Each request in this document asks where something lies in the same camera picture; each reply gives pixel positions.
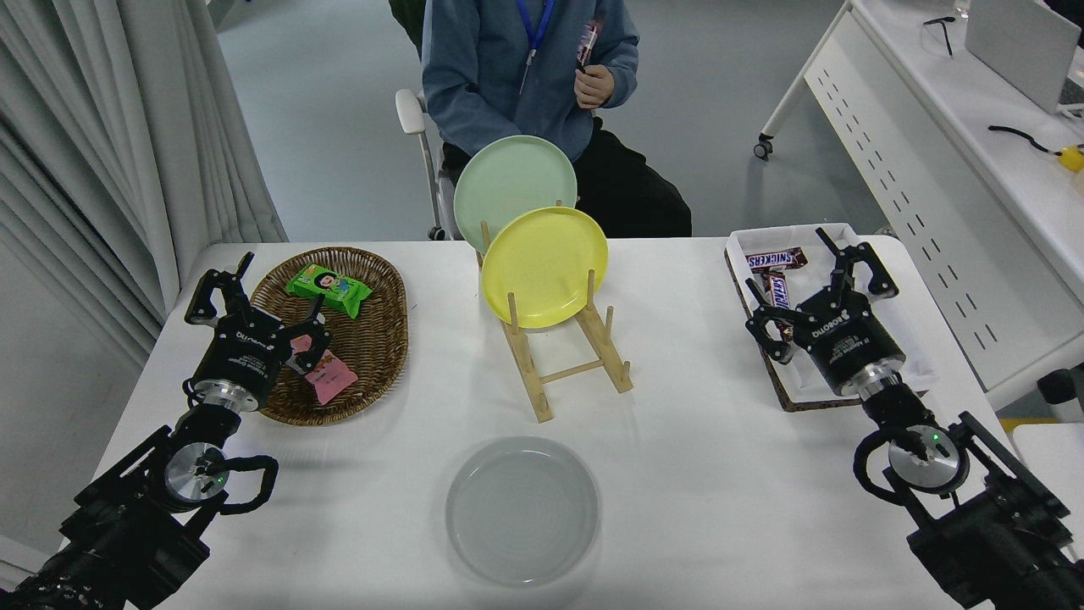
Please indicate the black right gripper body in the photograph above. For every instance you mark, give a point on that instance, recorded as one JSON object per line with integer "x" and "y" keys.
{"x": 847, "y": 343}

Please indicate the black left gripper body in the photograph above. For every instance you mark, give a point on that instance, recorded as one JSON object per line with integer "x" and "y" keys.
{"x": 246, "y": 352}

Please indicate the grey plate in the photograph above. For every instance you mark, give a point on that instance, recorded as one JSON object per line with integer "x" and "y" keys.
{"x": 521, "y": 512}

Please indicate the snickers bar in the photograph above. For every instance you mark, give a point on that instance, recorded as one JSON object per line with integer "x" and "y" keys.
{"x": 589, "y": 42}
{"x": 779, "y": 292}
{"x": 775, "y": 258}

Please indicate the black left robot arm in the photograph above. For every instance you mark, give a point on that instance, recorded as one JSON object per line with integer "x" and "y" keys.
{"x": 127, "y": 525}

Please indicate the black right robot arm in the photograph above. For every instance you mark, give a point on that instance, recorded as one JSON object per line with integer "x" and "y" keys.
{"x": 991, "y": 534}

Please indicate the yellow plate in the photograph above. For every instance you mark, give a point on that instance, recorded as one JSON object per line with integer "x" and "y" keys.
{"x": 542, "y": 267}

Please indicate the wooden plate rack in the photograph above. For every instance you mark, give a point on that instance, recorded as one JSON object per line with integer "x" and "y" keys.
{"x": 542, "y": 411}

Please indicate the pale green plate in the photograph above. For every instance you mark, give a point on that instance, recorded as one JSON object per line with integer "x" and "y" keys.
{"x": 508, "y": 182}

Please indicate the person's left hand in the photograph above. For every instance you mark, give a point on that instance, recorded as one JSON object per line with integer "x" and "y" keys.
{"x": 595, "y": 87}

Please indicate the small pink snack packet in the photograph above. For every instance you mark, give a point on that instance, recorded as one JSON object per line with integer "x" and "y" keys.
{"x": 300, "y": 343}

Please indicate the large pink snack packet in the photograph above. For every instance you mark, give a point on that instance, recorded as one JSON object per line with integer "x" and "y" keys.
{"x": 332, "y": 379}

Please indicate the green snack packet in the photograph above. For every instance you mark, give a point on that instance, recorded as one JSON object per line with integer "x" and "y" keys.
{"x": 330, "y": 288}

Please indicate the brown wicker basket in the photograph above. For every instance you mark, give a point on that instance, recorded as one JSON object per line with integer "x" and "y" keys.
{"x": 373, "y": 339}

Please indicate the white lined tray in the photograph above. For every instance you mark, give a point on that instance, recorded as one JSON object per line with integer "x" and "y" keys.
{"x": 796, "y": 237}

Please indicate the white perforated desk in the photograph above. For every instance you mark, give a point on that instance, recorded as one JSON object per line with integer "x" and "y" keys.
{"x": 931, "y": 152}

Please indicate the grey curtain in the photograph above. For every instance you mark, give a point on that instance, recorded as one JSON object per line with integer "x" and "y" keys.
{"x": 102, "y": 127}

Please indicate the yellow round object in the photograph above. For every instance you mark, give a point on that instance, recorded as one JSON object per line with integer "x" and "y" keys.
{"x": 1072, "y": 159}

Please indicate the black glasses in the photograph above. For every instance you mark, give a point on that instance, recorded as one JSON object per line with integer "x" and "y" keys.
{"x": 940, "y": 25}

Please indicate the white chair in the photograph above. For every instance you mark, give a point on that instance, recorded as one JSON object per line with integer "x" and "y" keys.
{"x": 411, "y": 110}

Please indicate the white laptop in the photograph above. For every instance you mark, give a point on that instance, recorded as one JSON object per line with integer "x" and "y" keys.
{"x": 1016, "y": 42}

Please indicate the person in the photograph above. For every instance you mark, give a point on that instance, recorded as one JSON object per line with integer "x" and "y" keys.
{"x": 508, "y": 93}

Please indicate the dark green jacket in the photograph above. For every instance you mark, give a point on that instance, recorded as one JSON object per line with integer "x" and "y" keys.
{"x": 406, "y": 17}

